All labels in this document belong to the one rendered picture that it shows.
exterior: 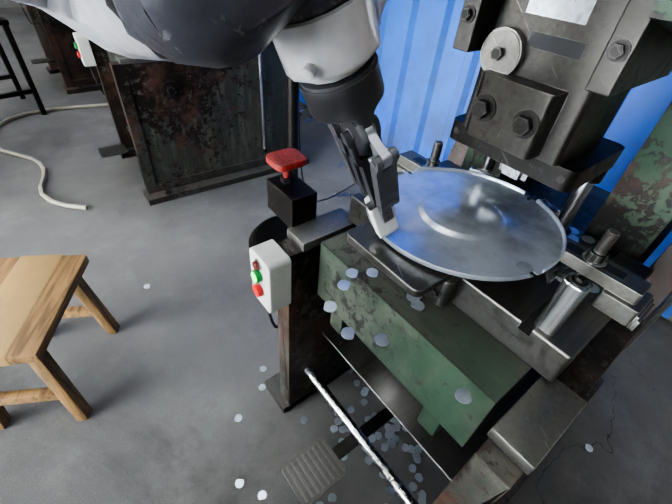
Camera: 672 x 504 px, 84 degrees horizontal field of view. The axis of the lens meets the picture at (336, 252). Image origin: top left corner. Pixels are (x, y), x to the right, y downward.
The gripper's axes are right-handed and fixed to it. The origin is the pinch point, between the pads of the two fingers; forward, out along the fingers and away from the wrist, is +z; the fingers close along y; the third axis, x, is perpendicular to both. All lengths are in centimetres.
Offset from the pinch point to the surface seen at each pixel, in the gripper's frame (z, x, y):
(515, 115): -4.3, 19.5, 1.4
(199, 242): 68, -50, -104
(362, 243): 2.7, -4.0, 0.3
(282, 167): 4.1, -6.8, -26.5
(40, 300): 20, -75, -53
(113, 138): 56, -78, -221
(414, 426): 51, -11, 11
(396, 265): 3.5, -2.1, 5.6
